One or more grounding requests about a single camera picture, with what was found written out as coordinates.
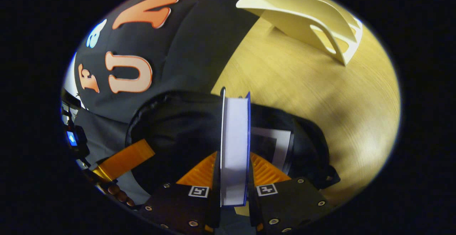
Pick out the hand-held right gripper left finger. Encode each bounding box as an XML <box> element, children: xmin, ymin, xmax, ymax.
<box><xmin>140</xmin><ymin>151</ymin><xmax>221</xmax><ymax>235</ymax></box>

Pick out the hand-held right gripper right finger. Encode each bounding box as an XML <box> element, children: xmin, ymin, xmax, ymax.
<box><xmin>249</xmin><ymin>152</ymin><xmax>334</xmax><ymax>234</ymax></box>

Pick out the black schoolbag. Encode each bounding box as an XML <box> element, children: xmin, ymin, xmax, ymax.
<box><xmin>125</xmin><ymin>91</ymin><xmax>341</xmax><ymax>200</ymax></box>

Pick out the blue cover book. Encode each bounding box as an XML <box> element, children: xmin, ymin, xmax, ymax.
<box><xmin>219</xmin><ymin>87</ymin><xmax>251</xmax><ymax>207</ymax></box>

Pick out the white bookshelf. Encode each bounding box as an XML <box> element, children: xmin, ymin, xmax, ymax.
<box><xmin>236</xmin><ymin>0</ymin><xmax>363</xmax><ymax>66</ymax></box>

